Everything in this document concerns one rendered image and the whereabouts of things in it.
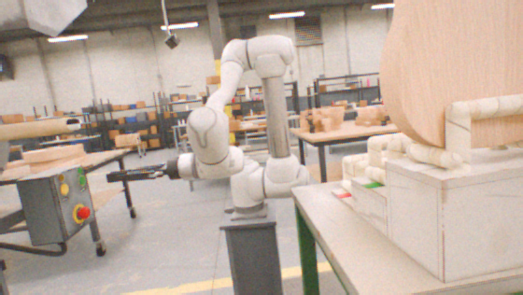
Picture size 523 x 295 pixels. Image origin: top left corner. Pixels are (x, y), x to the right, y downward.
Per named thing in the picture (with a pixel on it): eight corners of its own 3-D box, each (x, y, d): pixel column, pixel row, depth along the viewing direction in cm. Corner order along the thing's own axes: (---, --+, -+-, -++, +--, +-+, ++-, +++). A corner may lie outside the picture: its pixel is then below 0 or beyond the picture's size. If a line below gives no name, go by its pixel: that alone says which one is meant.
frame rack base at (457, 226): (446, 286, 40) (445, 180, 38) (387, 239, 55) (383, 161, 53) (586, 252, 44) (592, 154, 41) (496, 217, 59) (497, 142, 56)
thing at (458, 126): (458, 175, 40) (457, 113, 38) (441, 170, 43) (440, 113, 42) (475, 171, 40) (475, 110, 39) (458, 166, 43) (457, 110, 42)
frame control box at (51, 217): (-32, 285, 69) (-60, 193, 65) (30, 245, 90) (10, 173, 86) (61, 272, 70) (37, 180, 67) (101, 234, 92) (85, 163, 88)
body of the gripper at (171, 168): (179, 182, 84) (150, 186, 83) (185, 175, 92) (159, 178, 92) (176, 159, 83) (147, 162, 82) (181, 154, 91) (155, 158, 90)
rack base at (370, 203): (388, 240, 55) (387, 198, 54) (351, 210, 71) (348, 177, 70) (499, 217, 58) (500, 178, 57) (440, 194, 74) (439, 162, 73)
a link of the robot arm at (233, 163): (201, 160, 95) (192, 138, 84) (244, 154, 96) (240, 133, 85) (202, 186, 89) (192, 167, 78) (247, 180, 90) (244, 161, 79)
